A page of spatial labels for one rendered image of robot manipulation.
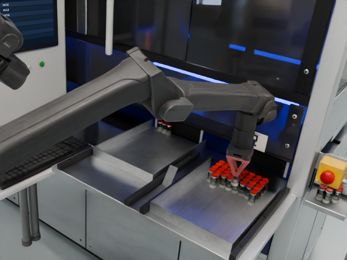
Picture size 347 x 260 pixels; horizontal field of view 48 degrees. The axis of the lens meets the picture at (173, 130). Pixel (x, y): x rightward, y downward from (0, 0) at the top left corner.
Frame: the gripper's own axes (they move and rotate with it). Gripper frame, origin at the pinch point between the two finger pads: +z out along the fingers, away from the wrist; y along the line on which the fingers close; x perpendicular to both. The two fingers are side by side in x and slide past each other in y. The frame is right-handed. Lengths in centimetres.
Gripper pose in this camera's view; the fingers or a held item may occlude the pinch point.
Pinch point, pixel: (236, 172)
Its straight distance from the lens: 116.1
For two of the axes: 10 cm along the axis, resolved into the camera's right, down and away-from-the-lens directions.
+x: -9.4, -2.3, 2.7
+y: 3.4, -3.9, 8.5
